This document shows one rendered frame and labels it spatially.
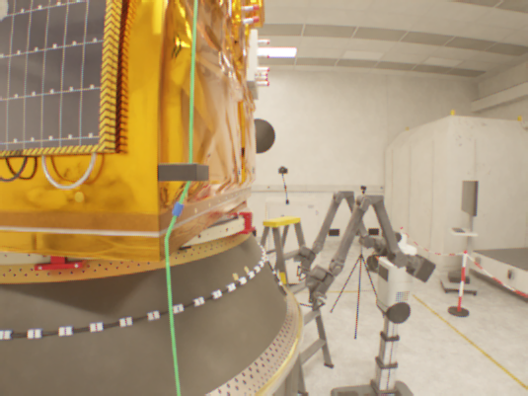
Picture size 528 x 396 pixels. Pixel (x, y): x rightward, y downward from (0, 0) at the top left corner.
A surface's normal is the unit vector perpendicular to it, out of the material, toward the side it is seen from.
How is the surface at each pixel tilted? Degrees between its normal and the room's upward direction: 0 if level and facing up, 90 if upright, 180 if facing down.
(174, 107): 90
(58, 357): 62
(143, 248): 90
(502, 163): 90
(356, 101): 90
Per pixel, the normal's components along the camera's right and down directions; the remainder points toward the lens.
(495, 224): -0.01, 0.07
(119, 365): 0.48, -0.42
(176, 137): 0.75, 0.06
